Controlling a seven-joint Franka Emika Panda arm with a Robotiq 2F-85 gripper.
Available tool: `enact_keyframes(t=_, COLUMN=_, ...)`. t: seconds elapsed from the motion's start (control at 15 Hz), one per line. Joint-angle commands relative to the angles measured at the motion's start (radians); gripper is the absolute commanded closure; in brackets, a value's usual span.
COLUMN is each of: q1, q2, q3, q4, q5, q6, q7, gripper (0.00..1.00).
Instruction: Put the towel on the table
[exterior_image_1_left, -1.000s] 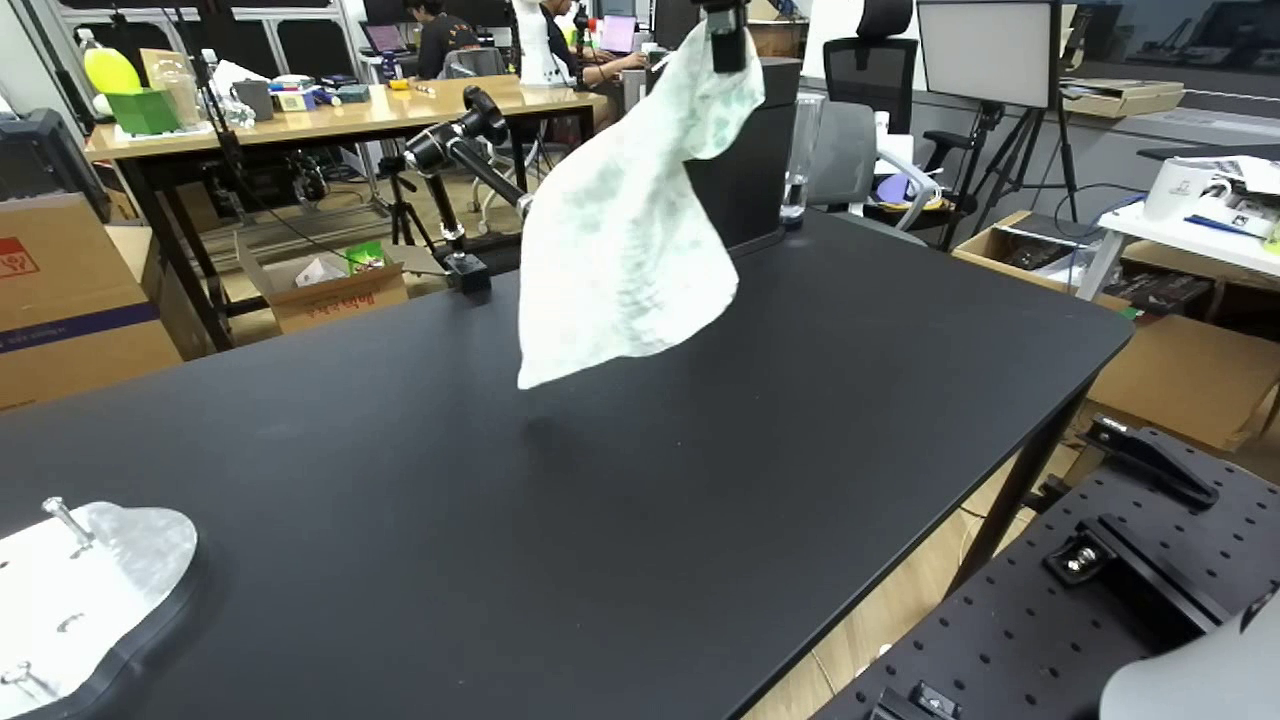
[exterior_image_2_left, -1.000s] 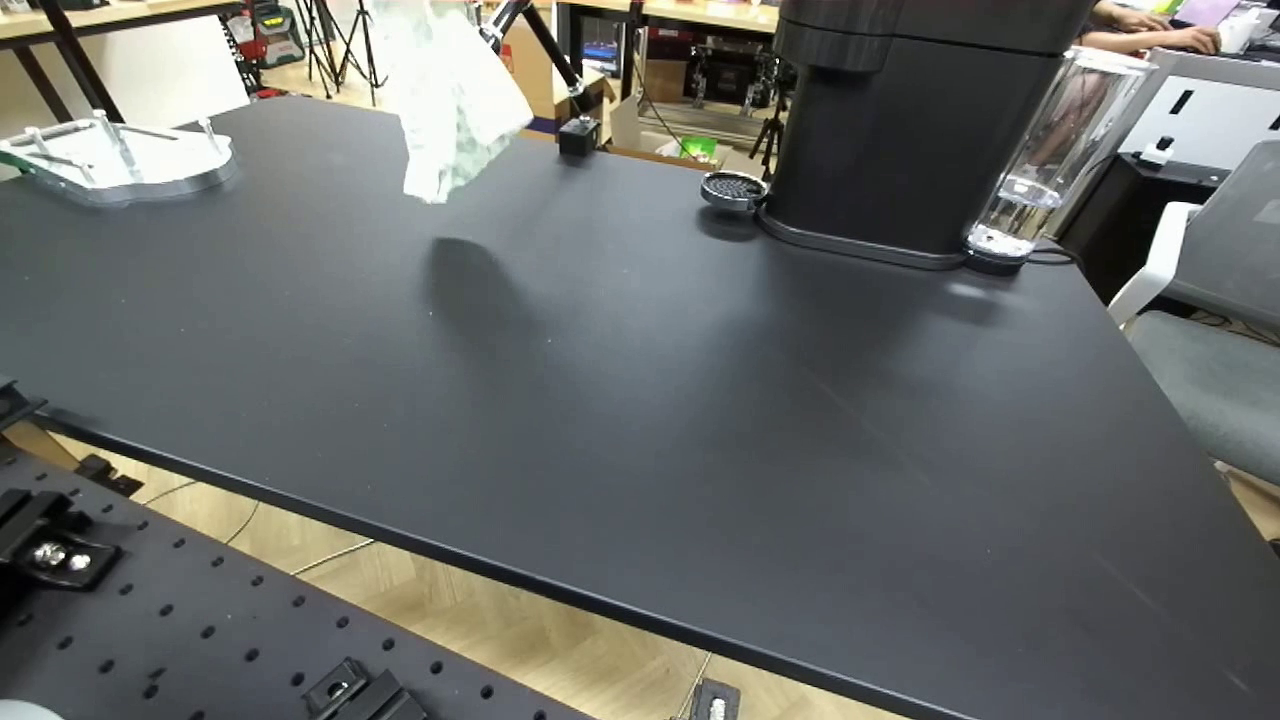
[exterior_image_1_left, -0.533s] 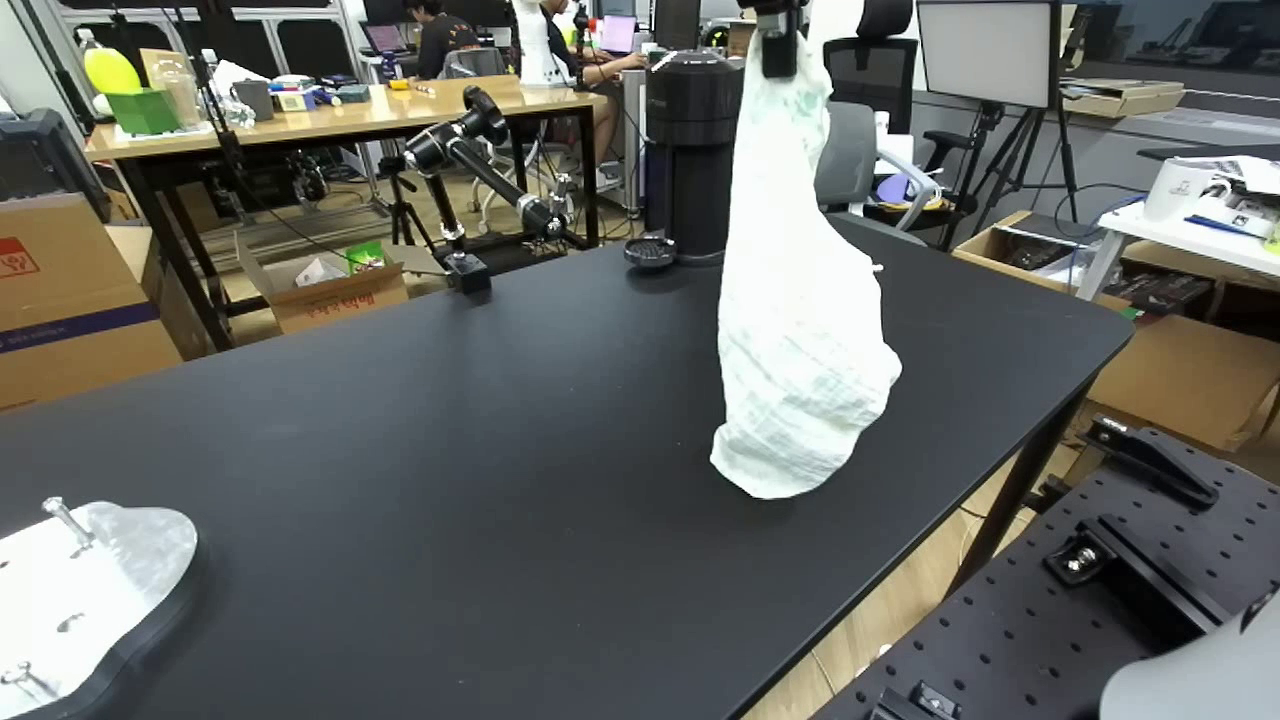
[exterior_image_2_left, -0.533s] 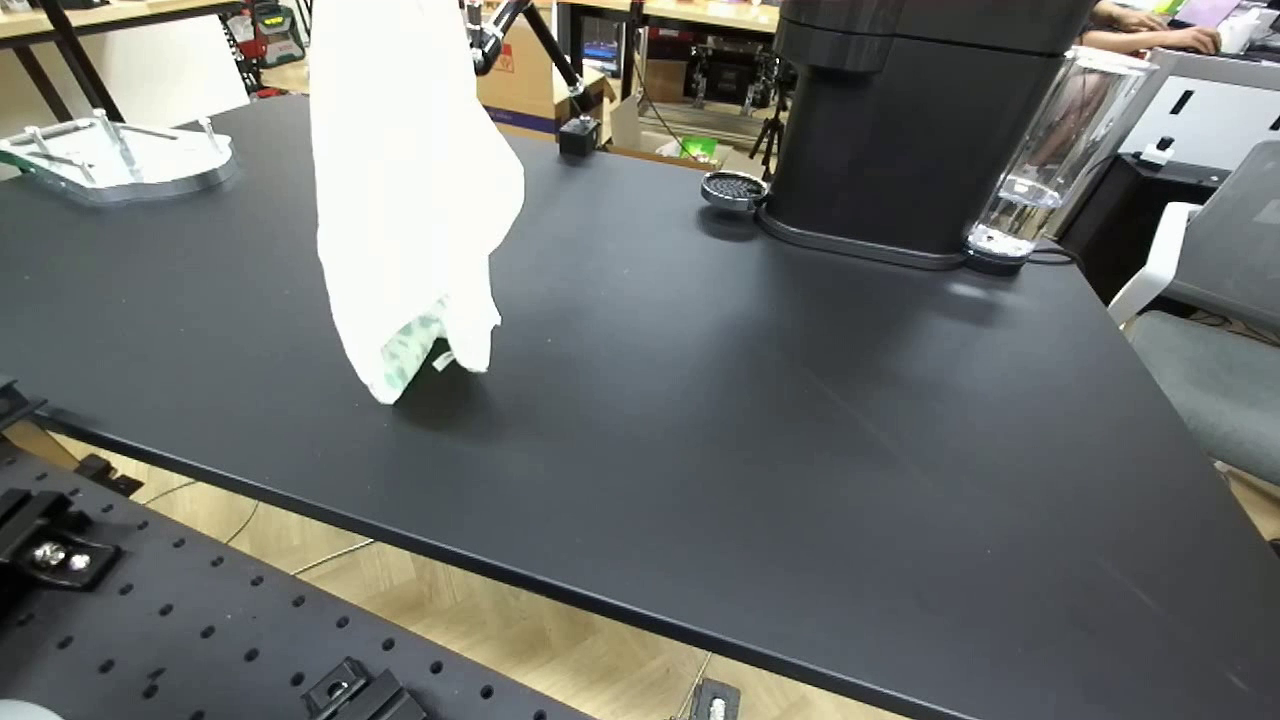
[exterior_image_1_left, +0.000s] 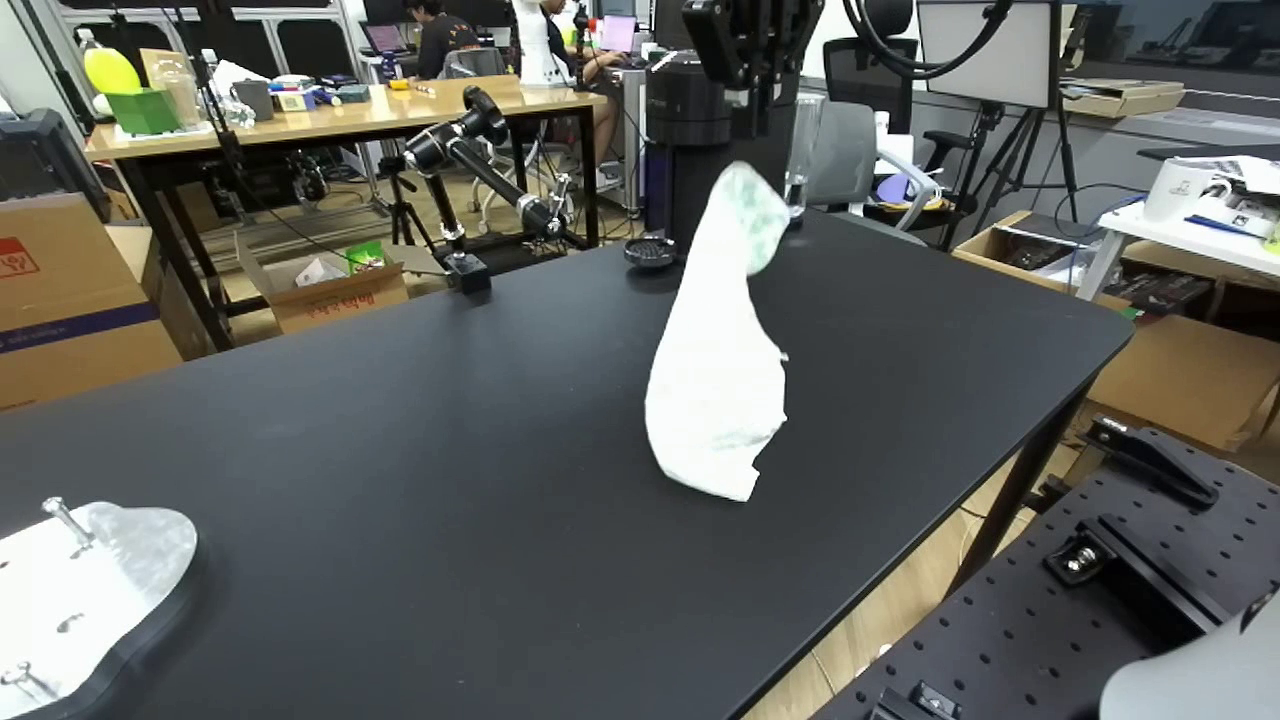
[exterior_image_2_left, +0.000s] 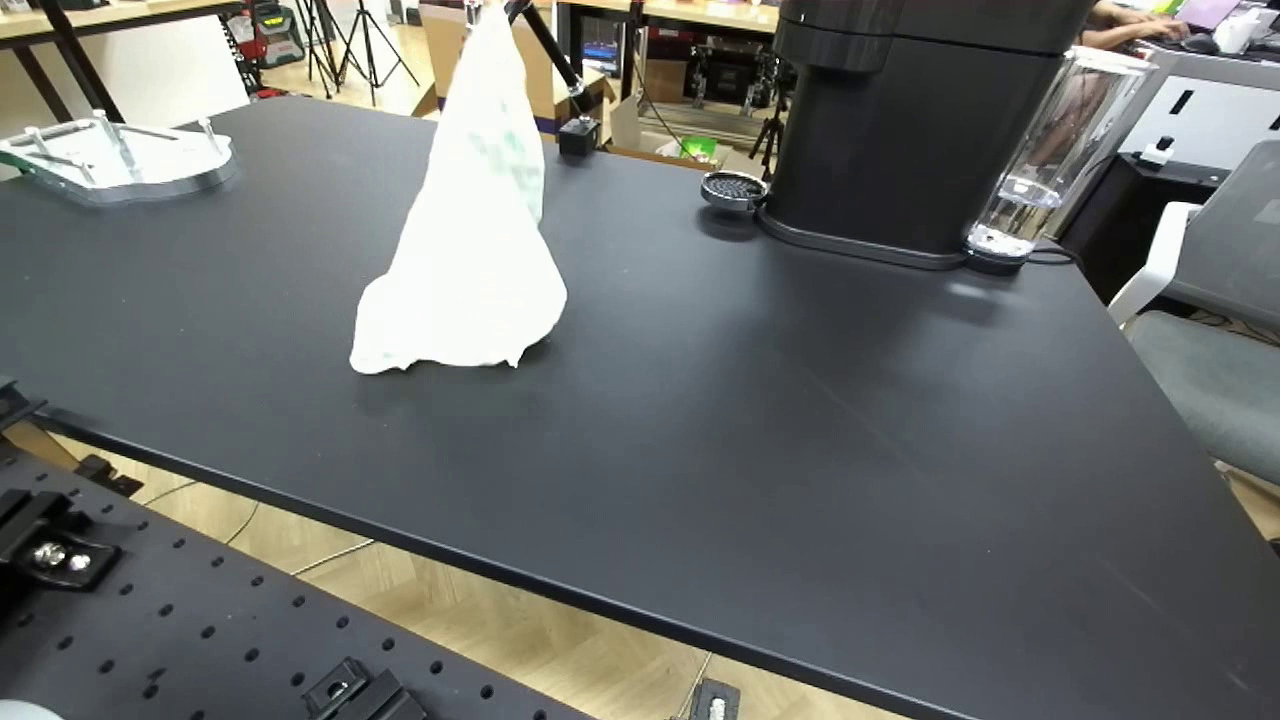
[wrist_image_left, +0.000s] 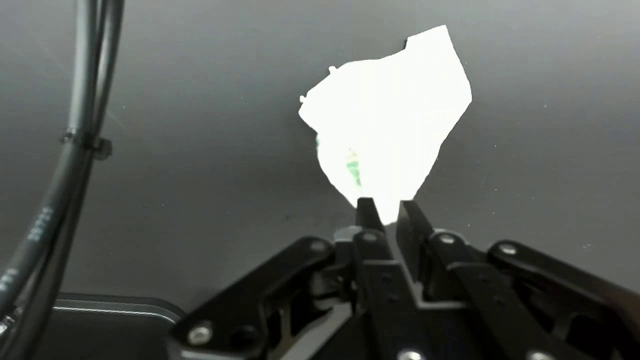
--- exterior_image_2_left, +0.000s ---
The white towel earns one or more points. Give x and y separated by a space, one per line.
465 252

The person's forearm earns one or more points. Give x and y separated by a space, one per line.
1132 26

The round black lid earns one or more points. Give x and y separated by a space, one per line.
732 194

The small black clamp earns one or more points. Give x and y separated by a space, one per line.
578 132

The cardboard box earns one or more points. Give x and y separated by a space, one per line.
662 73

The black diagonal stand rod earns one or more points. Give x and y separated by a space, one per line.
547 42

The small black metal connector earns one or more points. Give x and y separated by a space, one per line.
712 703

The black coffee machine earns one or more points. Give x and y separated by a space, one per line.
905 132

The black tripod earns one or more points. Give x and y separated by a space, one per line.
362 47

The clear glass cup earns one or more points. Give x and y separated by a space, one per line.
1062 145

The black perforated board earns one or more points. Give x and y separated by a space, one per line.
201 626

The white chair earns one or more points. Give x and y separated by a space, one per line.
173 64

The clear glass tray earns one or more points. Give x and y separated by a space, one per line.
120 157

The grey office chair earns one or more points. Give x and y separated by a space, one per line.
1222 321

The white cabinet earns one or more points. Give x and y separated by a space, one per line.
1206 112

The wooden desk with black legs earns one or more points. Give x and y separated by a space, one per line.
83 19

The black mounting bracket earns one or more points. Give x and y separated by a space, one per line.
364 695

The black bracket with screws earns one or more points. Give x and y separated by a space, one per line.
49 546

